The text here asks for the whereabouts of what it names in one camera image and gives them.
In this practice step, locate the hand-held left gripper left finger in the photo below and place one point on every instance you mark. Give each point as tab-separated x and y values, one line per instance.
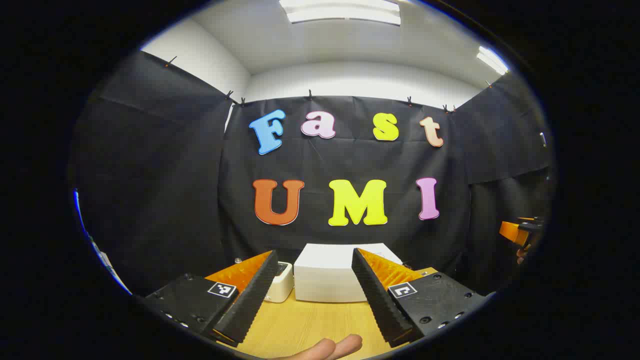
250	300

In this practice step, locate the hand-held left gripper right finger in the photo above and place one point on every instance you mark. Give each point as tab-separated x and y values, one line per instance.
377	300

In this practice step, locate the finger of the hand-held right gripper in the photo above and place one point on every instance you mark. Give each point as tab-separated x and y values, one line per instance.
512	231

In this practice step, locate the white microwave oven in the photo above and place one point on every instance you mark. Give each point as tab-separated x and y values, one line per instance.
325	275

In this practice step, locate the small white appliance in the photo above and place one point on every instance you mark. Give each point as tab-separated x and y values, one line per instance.
280	291

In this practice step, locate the small ceiling light panel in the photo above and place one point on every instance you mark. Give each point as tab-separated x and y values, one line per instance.
492	60

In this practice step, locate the row of small cloth clips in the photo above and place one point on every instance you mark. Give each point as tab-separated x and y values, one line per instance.
310	94

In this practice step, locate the large ceiling light panel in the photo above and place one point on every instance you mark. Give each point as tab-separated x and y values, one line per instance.
340	12

